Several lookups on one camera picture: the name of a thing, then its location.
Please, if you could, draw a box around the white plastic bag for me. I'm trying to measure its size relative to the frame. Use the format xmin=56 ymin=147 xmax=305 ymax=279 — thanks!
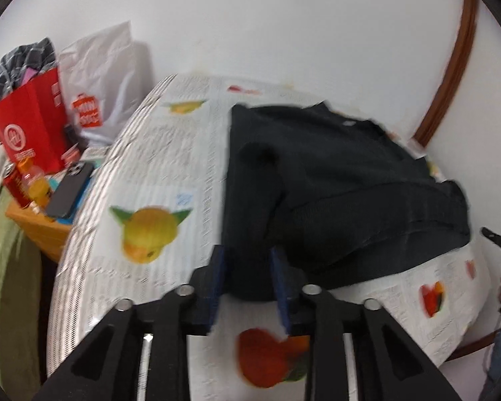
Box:
xmin=57 ymin=21 xmax=154 ymax=147

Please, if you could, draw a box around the black sweatshirt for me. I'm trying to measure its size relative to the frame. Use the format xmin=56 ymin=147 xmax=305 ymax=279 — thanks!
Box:
xmin=221 ymin=103 xmax=471 ymax=301

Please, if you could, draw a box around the orange juice bottle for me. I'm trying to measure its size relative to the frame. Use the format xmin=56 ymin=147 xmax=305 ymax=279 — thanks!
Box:
xmin=18 ymin=157 xmax=53 ymax=212

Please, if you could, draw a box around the green bed cover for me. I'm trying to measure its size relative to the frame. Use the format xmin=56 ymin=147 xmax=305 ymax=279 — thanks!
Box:
xmin=0 ymin=189 xmax=41 ymax=400

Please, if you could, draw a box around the brown wooden door frame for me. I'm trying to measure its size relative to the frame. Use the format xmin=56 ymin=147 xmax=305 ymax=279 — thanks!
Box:
xmin=412 ymin=0 xmax=480 ymax=148

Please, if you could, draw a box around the fruit print table cover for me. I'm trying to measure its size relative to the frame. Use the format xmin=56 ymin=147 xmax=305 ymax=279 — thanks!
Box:
xmin=52 ymin=75 xmax=486 ymax=400

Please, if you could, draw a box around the black smartphone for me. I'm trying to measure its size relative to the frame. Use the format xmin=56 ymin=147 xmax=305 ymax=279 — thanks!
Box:
xmin=46 ymin=161 xmax=95 ymax=219

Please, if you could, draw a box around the wooden side table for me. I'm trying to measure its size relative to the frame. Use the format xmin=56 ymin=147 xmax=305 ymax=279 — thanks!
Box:
xmin=5 ymin=200 xmax=72 ymax=263

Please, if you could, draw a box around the red paper bag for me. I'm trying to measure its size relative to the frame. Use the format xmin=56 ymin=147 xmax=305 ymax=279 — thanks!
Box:
xmin=0 ymin=68 xmax=70 ymax=174

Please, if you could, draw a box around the plaid cloth in bag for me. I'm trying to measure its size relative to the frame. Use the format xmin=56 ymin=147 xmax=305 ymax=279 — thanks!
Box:
xmin=0 ymin=37 xmax=57 ymax=100

